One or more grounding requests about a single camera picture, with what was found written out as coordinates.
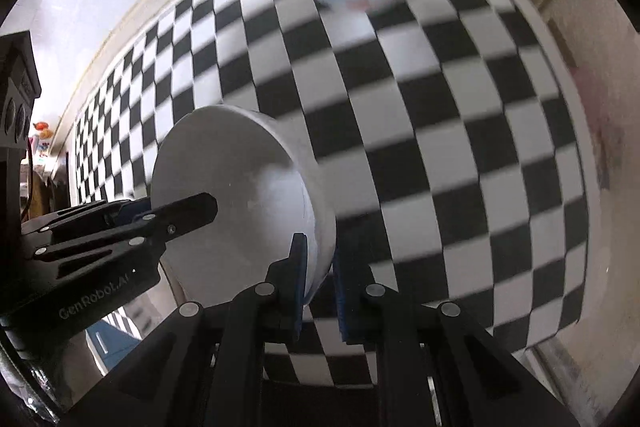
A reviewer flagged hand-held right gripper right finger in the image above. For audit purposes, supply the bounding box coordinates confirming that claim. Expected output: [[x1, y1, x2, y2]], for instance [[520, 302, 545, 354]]
[[334, 252, 581, 427]]

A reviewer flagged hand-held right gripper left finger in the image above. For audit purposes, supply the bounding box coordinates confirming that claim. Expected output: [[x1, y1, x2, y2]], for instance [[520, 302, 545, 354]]
[[60, 233, 307, 427]]

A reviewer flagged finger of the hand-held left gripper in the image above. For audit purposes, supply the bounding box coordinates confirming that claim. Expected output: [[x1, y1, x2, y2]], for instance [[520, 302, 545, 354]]
[[35, 193, 218, 280], [22, 199, 153, 240]]

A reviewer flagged plain white bowl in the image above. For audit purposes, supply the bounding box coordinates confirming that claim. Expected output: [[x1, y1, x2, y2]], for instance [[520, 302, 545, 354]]
[[150, 104, 337, 309]]

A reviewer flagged black white checkered tablecloth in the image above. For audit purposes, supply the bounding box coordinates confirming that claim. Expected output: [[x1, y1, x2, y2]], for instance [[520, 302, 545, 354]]
[[75, 0, 591, 388]]

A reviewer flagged group of colourful wall stickers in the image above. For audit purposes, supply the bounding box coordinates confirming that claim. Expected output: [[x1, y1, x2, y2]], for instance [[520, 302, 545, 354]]
[[27, 119, 57, 172]]

